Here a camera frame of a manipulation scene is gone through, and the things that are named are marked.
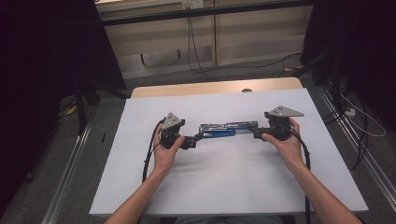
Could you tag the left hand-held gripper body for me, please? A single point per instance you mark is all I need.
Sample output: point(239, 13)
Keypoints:
point(170, 123)

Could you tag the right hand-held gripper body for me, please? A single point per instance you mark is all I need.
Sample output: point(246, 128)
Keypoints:
point(280, 126)

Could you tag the blue stapler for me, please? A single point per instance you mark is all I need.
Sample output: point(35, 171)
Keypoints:
point(224, 132)

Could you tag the person's right hand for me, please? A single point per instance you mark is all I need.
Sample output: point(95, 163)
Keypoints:
point(289, 149)

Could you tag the person's left hand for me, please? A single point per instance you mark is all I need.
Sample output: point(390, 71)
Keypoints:
point(165, 157)

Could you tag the white table cover board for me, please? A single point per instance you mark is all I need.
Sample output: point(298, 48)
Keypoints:
point(218, 186)

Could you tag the yellow floor tape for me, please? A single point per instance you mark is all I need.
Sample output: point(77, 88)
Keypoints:
point(295, 67)
point(71, 110)

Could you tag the white power strip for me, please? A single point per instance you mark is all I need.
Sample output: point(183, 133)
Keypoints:
point(350, 112)

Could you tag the beige wooden cabinet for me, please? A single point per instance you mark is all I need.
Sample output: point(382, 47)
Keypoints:
point(249, 40)

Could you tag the black metal stand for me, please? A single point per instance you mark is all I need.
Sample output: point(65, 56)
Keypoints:
point(81, 109)

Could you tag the black curtain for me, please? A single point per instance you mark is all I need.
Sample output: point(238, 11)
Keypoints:
point(358, 46)
point(37, 62)

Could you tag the black horizontal bar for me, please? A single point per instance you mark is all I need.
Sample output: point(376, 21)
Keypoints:
point(199, 12)

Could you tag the black cabinet bracket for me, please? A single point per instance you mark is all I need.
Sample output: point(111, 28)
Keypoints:
point(179, 53)
point(142, 59)

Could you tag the aluminium floor rail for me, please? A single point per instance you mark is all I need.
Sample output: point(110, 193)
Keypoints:
point(67, 177)
point(370, 161)

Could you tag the white wall socket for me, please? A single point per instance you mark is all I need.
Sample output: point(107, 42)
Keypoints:
point(193, 3)

